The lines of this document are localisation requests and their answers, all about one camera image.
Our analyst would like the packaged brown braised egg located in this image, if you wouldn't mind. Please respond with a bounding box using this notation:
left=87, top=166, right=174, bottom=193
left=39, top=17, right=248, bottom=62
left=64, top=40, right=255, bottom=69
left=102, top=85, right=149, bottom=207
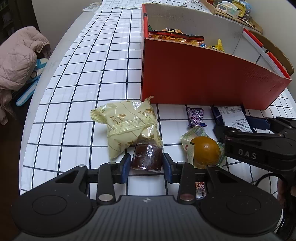
left=180, top=126, right=226, bottom=169

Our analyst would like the person right hand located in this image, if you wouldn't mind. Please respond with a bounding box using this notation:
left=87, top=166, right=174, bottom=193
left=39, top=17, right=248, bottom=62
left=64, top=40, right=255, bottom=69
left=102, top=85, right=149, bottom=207
left=277, top=179, right=295, bottom=208

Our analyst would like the white blue snack packet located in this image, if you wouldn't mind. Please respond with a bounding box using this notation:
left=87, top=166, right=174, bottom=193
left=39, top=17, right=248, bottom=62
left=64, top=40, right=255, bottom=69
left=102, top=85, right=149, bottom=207
left=211, top=106, right=252, bottom=133

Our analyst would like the red white small candy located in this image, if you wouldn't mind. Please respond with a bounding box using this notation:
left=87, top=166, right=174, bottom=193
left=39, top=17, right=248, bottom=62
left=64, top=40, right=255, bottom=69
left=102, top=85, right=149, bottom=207
left=195, top=182, right=206, bottom=194

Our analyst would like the white digital timer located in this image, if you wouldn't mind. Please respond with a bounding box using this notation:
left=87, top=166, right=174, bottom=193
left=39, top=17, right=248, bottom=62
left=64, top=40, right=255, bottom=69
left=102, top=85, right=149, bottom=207
left=216, top=4, right=228, bottom=14

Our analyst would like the wooden tray shelf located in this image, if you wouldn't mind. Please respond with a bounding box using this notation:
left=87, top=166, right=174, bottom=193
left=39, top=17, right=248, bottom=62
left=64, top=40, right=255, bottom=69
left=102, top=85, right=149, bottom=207
left=201, top=1, right=263, bottom=35

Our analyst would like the paper leaflet on table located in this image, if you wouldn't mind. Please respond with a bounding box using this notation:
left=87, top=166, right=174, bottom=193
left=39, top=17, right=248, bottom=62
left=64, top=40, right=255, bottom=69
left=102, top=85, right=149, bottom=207
left=82, top=2, right=102, bottom=11

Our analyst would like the checkered white tablecloth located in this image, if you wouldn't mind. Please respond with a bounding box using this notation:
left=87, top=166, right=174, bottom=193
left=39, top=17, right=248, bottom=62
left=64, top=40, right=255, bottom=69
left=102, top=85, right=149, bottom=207
left=19, top=0, right=296, bottom=200

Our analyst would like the wooden chair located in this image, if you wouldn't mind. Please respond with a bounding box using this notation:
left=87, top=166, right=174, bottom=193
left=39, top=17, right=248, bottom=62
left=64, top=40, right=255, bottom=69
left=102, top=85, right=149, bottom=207
left=250, top=31, right=294, bottom=76

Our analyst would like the yellow candy packet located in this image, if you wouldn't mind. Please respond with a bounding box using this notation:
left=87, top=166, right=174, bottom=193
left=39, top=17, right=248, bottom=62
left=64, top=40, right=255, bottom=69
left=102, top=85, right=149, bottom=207
left=207, top=39, right=225, bottom=52

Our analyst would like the orange chips bag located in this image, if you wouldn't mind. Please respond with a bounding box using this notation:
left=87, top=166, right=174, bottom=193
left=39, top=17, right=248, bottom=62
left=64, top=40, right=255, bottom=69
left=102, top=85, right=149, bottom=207
left=149, top=28, right=204, bottom=46

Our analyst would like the pink puffer jacket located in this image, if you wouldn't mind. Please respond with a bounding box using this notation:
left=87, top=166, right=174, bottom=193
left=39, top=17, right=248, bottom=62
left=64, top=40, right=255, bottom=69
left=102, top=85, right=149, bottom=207
left=1, top=26, right=50, bottom=125

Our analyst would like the purple candy packet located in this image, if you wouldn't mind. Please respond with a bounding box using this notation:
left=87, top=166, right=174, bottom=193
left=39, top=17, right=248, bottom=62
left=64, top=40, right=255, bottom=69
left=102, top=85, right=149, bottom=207
left=186, top=107, right=207, bottom=128

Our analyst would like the brown jelly cake packet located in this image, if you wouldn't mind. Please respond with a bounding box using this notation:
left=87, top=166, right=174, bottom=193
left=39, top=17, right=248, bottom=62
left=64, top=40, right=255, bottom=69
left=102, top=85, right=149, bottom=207
left=132, top=143, right=163, bottom=172

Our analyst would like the pale yellow snack bag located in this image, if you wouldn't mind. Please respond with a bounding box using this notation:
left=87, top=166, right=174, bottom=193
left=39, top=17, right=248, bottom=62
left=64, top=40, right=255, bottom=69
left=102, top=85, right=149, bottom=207
left=90, top=97, right=163, bottom=159

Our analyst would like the red cardboard box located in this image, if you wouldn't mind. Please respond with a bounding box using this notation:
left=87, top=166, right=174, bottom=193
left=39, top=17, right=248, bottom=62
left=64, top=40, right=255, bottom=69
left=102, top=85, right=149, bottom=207
left=140, top=4, right=291, bottom=110

